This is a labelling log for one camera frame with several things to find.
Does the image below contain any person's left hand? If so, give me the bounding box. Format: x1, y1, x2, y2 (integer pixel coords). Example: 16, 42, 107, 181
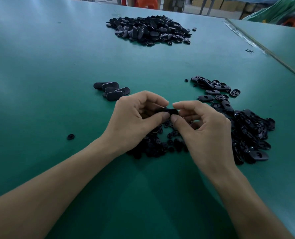
100, 91, 171, 156

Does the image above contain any person's right forearm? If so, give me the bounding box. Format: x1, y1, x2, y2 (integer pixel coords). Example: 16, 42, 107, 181
212, 164, 292, 239

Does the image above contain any pile of small black buttons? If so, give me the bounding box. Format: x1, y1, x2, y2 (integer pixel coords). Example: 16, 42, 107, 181
126, 122, 189, 159

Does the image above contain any person's right hand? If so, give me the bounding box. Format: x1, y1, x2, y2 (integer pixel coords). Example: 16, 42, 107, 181
170, 100, 236, 180

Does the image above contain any person's left forearm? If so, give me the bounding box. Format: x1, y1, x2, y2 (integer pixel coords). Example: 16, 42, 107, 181
0, 139, 119, 239

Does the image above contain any pile of black oval shells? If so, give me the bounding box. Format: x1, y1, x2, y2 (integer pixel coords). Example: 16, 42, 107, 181
191, 75, 276, 165

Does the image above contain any green striped bag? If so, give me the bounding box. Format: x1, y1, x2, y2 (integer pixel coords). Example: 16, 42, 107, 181
244, 0, 295, 23

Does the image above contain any small open cardboard box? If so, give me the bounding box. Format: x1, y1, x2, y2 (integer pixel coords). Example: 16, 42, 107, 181
163, 0, 184, 12

